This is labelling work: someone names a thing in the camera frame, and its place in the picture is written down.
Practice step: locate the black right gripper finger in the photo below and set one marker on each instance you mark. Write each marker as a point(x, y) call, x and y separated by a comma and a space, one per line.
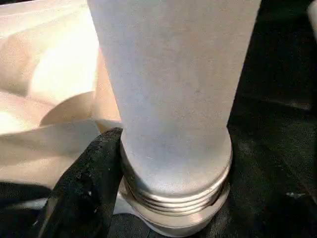
point(84, 193)

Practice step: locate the white plastic table top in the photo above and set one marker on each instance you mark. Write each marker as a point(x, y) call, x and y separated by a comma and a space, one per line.
point(49, 74)

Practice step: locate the black work mat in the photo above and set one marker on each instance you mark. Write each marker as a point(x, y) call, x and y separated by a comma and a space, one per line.
point(272, 148)

